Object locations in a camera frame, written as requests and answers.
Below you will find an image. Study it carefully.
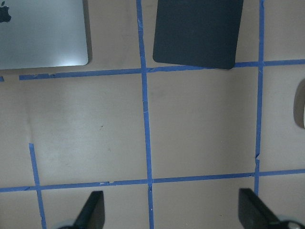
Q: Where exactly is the white computer mouse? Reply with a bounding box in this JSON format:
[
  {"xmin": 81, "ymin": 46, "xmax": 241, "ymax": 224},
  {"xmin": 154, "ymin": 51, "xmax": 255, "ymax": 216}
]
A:
[{"xmin": 293, "ymin": 79, "xmax": 305, "ymax": 129}]

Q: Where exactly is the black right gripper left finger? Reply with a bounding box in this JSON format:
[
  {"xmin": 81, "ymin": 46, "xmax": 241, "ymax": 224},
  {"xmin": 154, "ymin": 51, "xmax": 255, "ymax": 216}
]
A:
[{"xmin": 74, "ymin": 191, "xmax": 105, "ymax": 229}]

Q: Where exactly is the black mousepad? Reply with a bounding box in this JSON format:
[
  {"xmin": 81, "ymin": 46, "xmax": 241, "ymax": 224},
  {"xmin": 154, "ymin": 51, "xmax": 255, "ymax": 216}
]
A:
[{"xmin": 152, "ymin": 0, "xmax": 244, "ymax": 70}]

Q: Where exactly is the silver closed laptop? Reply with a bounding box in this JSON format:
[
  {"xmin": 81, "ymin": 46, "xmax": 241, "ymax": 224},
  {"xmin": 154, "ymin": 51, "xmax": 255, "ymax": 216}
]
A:
[{"xmin": 0, "ymin": 0, "xmax": 89, "ymax": 70}]

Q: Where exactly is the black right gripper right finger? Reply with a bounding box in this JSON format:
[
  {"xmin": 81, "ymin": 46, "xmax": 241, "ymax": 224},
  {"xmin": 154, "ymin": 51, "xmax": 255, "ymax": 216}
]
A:
[{"xmin": 238, "ymin": 188, "xmax": 284, "ymax": 229}]

